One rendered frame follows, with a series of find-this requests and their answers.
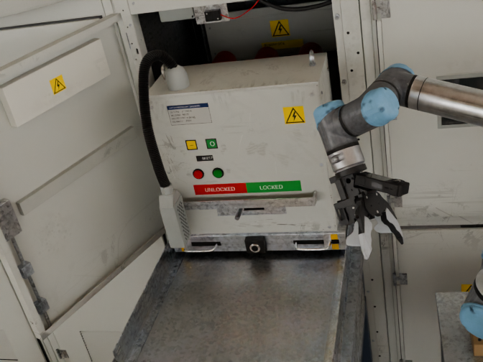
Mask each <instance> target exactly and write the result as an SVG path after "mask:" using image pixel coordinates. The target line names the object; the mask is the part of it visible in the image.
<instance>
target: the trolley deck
mask: <svg viewBox="0 0 483 362"><path fill-rule="evenodd" d="M338 254H339V250H325V251H297V250H290V251H267V252H266V254H248V253H247V251H212V252H186V254H185V256H184V258H183V261H182V263H181V265H180V267H179V269H178V272H177V274H176V275H175V278H174V280H173V282H172V285H171V287H170V289H169V291H168V293H167V296H166V298H165V301H164V302H163V304H162V307H161V309H160V311H159V313H158V316H157V318H156V320H155V323H154V325H153V326H152V329H151V331H150V333H149V335H148V337H147V340H146V342H145V344H144V347H143V349H142V351H141V353H140V355H139V357H138V359H137V362H323V360H324V354H325V349H326V339H327V333H328V323H329V318H330V311H331V302H332V296H333V290H334V281H335V275H336V265H337V259H338ZM363 263H364V255H363V253H362V249H361V246H353V249H352V256H351V268H350V275H349V288H348V295H347V302H346V315H345V322H344V335H343V342H342V349H341V362H355V358H356V349H357V332H358V323H359V306H360V297H361V288H362V272H363Z"/></svg>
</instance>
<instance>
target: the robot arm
mask: <svg viewBox="0 0 483 362"><path fill-rule="evenodd" d="M400 106H402V107H406V108H411V109H414V110H417V111H422V112H426V113H431V114H433V115H437V116H442V117H445V118H448V119H453V120H457V121H462V122H465V123H468V124H473V125H476V126H481V127H483V90H480V89H477V88H471V87H468V86H464V85H459V84H455V83H449V82H446V81H442V80H436V79H432V78H427V77H423V76H420V75H415V74H414V72H413V70H412V69H411V68H409V67H408V66H407V65H405V64H402V63H395V64H393V65H391V66H389V67H388V68H387V69H385V70H383V71H382V72H381V73H380V74H379V76H378V78H377V79H376V80H375V81H374V82H373V83H372V84H371V85H370V86H369V87H368V88H367V89H366V90H365V92H363V94H361V95H360V97H358V98H357V99H355V100H353V101H351V102H349V103H347V104H345V105H344V102H343V101H342V100H335V101H330V102H328V103H325V104H323V105H321V106H319V107H317V108H316V109H315V110H314V112H313V116H314V119H315V122H316V128H317V130H318V132H319V134H320V136H321V140H322V142H323V145H324V148H325V150H326V153H327V156H328V159H329V162H330V164H331V168H332V170H333V172H336V174H335V176H333V177H330V178H329V180H330V183H331V184H332V183H335V184H336V187H337V190H338V192H339V195H340V198H341V200H339V201H337V203H335V204H333V206H334V207H335V210H336V214H337V216H338V218H339V222H340V224H341V226H343V225H351V224H353V223H354V231H353V233H352V234H350V235H349V236H348V237H347V238H346V244H347V245H348V246H361V249H362V253H363V255H364V259H365V260H369V257H370V255H371V252H372V245H371V243H372V238H371V231H372V223H371V221H370V220H371V219H373V218H375V220H376V221H377V225H376V226H375V227H374V229H375V230H376V232H378V233H394V234H395V237H396V239H397V240H398V241H399V242H400V243H401V244H404V238H403V233H402V231H401V228H400V225H399V223H398V221H397V217H396V216H395V214H394V212H393V210H392V208H391V206H390V205H389V203H388V202H387V201H386V200H385V199H384V198H383V197H382V196H381V195H380V194H379V193H378V191H380V192H384V193H387V194H390V195H392V196H395V197H401V196H403V195H405V194H408V190H409V186H410V183H409V182H405V181H404V180H399V179H393V178H390V177H385V176H381V175H376V174H373V173H370V172H362V171H364V170H366V169H367V166H366V165H365V164H364V162H365V159H364V155H363V153H362V150H361V147H360V145H359V142H358V140H357V136H360V135H362V134H364V133H366V132H368V131H371V130H373V129H376V128H377V127H379V126H384V125H385V124H387V123H389V122H390V121H391V120H393V119H395V118H396V117H397V115H398V114H399V111H398V110H399V108H400ZM338 209H339V211H340V214H341V217H342V219H343V220H341V218H340V215H339V212H338ZM481 258H482V265H481V267H480V270H479V272H478V274H477V276H476V278H475V280H474V282H473V284H472V286H471V289H470V290H469V293H468V295H467V297H466V299H465V301H464V303H463V305H462V306H461V311H460V313H459V318H460V321H461V324H462V325H463V326H464V327H465V328H466V329H467V330H468V331H469V332H470V333H471V334H472V335H475V336H476V337H478V338H481V339H482V340H483V250H482V254H481Z"/></svg>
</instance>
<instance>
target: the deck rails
mask: <svg viewBox="0 0 483 362"><path fill-rule="evenodd" d="M353 231H354V223H353V224H351V225H348V231H347V237H348V236H349V235H350V234H352V233H353ZM352 249H353V246H348V245H347V244H346V249H340V250H339V254H338V259H337V265H336V275H335V281H334V286H333V296H332V302H331V311H330V318H329V323H328V333H327V339H326V349H325V354H324V360H323V362H341V349H342V342H343V335H344V322H345V315H346V302H347V295H348V288H349V275H350V268H351V256H352ZM185 254H186V252H175V248H170V244H169V241H168V242H167V244H166V246H165V248H164V250H163V252H162V254H161V256H160V258H159V260H158V262H157V264H156V266H155V268H154V270H153V272H152V274H151V276H150V278H149V280H148V282H147V284H146V286H145V288H144V290H143V292H142V294H141V296H140V298H139V300H138V302H137V304H136V306H135V308H134V310H133V312H132V314H131V316H130V318H129V320H128V322H127V324H126V326H125V328H124V329H123V331H122V333H121V335H120V337H119V339H118V341H117V343H116V345H115V347H114V349H113V351H112V352H113V354H114V357H115V359H116V362H137V359H138V357H139V355H140V353H141V351H142V349H143V347H144V344H145V342H146V340H147V337H148V335H149V333H150V331H151V329H152V326H153V325H154V323H155V320H156V318H157V316H158V313H159V311H160V309H161V307H162V304H163V302H164V301H165V298H166V296H167V293H168V291H169V289H170V287H171V285H172V282H173V280H174V278H175V275H176V274H177V272H178V269H179V267H180V265H181V263H182V261H183V258H184V256H185ZM119 346H121V349H120V351H119V353H118V355H117V353H116V352H117V350H118V348H119Z"/></svg>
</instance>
